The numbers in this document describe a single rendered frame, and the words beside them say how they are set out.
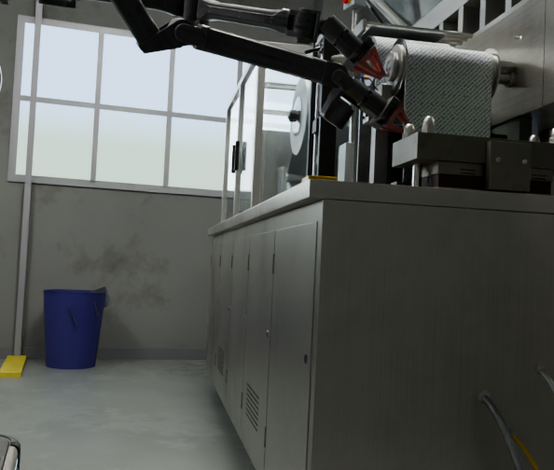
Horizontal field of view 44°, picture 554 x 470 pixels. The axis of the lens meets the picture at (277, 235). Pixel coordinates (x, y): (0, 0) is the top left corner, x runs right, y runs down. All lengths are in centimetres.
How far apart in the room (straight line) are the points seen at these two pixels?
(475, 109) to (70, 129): 355
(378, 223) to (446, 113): 48
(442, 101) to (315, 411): 86
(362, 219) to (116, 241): 361
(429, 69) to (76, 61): 356
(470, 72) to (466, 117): 12
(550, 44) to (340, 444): 108
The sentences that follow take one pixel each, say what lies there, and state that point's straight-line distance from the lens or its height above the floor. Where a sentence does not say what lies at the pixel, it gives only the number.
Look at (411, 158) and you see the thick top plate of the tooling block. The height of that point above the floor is 97.
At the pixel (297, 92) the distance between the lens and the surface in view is 280.
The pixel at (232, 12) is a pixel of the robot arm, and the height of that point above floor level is 140.
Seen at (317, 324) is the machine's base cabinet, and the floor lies 60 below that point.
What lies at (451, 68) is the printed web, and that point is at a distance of 186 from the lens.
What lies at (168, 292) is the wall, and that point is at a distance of 497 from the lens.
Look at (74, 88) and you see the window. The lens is 502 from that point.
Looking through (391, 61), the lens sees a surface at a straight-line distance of 185.
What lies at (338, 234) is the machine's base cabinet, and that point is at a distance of 142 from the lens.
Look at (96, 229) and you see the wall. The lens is 492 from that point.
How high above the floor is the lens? 72
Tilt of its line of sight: 2 degrees up
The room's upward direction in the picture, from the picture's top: 3 degrees clockwise
